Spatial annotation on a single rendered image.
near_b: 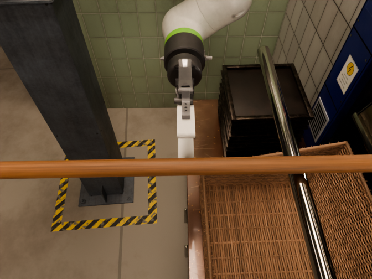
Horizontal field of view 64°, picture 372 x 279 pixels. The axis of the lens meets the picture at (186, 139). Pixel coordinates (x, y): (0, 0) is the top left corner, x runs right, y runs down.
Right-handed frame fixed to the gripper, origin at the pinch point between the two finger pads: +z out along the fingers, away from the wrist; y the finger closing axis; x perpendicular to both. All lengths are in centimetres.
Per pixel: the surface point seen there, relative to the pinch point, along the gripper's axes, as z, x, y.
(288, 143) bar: 0.0, -19.1, 1.8
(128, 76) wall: -118, 36, 88
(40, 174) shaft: 7.1, 24.1, -0.6
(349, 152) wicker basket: -19, -52, 34
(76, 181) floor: -57, 67, 119
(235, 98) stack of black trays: -44, -19, 34
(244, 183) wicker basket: -22, -23, 60
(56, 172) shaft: 6.9, 21.3, -0.8
